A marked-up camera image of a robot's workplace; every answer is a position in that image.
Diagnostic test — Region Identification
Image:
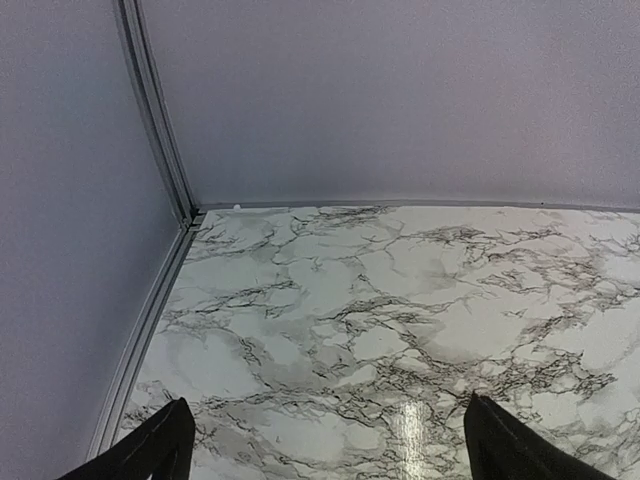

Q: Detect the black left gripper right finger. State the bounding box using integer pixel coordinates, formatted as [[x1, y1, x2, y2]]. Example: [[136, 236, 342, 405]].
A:
[[464, 393, 609, 480]]

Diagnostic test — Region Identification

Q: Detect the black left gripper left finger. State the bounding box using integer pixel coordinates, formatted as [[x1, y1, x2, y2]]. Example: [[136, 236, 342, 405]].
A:
[[60, 398, 195, 480]]

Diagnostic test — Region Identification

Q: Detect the aluminium left base rail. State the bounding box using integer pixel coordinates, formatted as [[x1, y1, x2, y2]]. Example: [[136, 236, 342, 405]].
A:
[[86, 210, 206, 460]]

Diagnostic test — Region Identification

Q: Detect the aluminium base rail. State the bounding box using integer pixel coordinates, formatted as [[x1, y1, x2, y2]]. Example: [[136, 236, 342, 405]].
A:
[[86, 210, 206, 460], [197, 199, 639, 214]]

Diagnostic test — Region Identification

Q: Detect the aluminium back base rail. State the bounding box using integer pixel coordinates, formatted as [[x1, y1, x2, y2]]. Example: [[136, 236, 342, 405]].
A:
[[197, 199, 639, 214]]

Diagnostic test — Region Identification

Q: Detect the aluminium left corner post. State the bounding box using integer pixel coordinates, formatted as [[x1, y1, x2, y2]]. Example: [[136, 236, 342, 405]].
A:
[[113, 0, 199, 227]]

